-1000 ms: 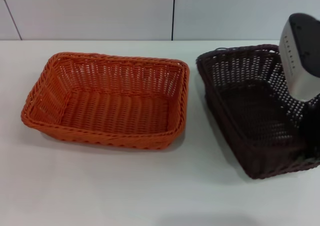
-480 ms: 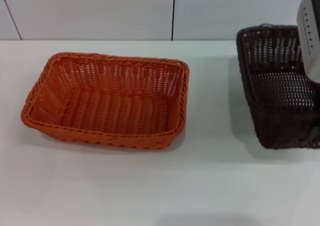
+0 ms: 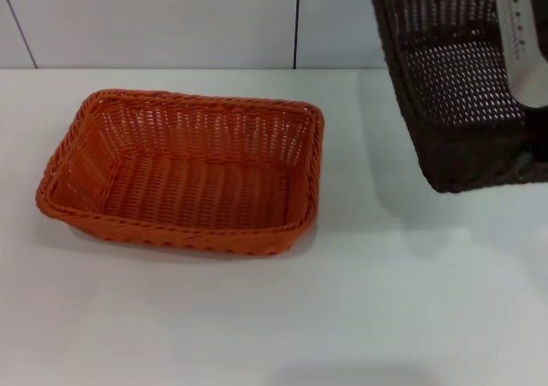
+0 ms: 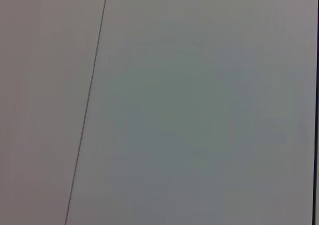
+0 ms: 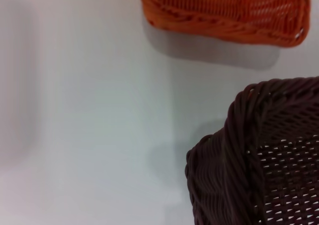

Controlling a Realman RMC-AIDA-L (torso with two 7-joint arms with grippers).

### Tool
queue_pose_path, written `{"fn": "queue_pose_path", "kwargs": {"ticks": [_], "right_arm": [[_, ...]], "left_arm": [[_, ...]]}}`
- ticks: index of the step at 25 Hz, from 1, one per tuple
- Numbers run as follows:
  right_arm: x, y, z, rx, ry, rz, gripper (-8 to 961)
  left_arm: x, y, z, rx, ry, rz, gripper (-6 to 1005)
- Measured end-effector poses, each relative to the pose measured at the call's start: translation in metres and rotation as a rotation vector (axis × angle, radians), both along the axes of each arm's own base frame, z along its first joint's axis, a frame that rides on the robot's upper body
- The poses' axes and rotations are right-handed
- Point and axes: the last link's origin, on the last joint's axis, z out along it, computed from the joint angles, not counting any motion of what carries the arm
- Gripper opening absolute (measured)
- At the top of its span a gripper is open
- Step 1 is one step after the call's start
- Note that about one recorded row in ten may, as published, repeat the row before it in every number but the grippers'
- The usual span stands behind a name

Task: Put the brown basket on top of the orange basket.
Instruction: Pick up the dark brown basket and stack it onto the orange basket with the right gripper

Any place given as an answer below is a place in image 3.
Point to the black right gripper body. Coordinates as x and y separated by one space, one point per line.
538 129

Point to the dark brown woven plastic basket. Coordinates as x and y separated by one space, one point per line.
454 103

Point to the orange woven plastic basket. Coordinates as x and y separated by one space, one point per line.
192 189

